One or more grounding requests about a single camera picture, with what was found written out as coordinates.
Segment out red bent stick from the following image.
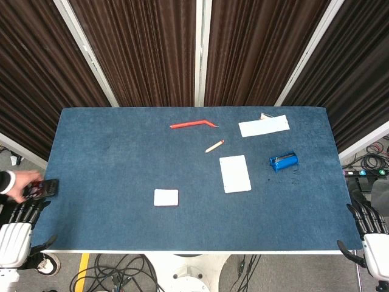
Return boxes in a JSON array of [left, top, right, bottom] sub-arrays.
[[169, 119, 219, 130]]

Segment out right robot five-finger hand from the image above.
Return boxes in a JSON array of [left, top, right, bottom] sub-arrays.
[[336, 199, 389, 279]]

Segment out brown pleated screen panel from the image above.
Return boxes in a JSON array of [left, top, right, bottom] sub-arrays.
[[68, 0, 204, 108], [202, 0, 332, 107], [0, 0, 120, 162], [275, 0, 389, 162]]

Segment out person forearm black sleeve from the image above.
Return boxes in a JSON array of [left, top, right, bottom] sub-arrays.
[[0, 170, 16, 196]]

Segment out small white rectangular pad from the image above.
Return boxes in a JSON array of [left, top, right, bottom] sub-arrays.
[[153, 189, 180, 208]]

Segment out black floor cable bundle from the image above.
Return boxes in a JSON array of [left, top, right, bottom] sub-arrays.
[[69, 254, 167, 292]]

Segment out yellow floor tape strip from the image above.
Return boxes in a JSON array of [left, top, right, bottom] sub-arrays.
[[74, 253, 91, 292]]

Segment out white table pedestal base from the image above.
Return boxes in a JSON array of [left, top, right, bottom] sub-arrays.
[[145, 254, 232, 292]]

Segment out blue fabric table mat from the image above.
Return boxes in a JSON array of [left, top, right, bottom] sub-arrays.
[[30, 106, 364, 252]]

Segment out black power strip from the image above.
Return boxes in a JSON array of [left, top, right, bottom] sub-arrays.
[[342, 169, 389, 178]]

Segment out black foot pedal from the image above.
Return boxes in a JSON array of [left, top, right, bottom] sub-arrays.
[[356, 177, 374, 192]]

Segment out blue zippered pouch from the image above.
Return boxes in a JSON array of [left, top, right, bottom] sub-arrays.
[[269, 150, 300, 174]]

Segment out short wooden pencil stub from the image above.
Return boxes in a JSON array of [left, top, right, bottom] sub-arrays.
[[204, 139, 225, 154]]

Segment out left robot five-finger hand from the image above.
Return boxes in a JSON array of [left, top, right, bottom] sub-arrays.
[[0, 199, 58, 270]]

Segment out black cable with inline switch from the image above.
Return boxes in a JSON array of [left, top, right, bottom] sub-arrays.
[[235, 254, 262, 292]]

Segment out white notepad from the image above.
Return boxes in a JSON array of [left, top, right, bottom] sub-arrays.
[[219, 155, 252, 194]]

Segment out white paper envelope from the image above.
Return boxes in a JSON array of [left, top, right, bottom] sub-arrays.
[[238, 114, 291, 138]]

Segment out tangled black floor cables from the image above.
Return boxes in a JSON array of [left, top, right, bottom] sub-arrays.
[[361, 138, 389, 171]]

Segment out person bare hand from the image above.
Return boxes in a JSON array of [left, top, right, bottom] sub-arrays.
[[7, 170, 45, 204]]

